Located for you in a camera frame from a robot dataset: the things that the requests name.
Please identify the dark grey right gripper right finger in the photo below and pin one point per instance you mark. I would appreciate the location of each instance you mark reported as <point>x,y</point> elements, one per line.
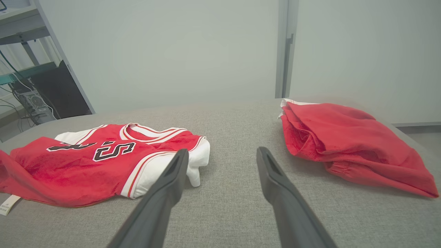
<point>293,213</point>

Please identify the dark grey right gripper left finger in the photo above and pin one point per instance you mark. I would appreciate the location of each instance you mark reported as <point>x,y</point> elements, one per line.
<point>155,206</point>

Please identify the red shorts with white trim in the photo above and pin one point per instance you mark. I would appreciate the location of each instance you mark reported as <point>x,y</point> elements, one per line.
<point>355,144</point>

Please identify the red and white basketball jersey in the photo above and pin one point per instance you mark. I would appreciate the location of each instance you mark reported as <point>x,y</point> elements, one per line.
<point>69,172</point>

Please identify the black computer tower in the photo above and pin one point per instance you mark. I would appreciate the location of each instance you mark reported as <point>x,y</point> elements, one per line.
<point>58,93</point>

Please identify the grey mesh computer box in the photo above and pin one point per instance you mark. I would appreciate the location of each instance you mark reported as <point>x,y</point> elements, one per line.
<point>34,103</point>

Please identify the grey metal shelf rack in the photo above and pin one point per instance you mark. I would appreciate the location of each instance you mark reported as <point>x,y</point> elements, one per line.
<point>24,29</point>

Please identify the grey wall baseboard strip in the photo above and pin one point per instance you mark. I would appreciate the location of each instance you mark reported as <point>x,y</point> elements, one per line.
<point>420,128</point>

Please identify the grey partition joint post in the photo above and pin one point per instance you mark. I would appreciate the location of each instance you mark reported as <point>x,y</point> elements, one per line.
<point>286,51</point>

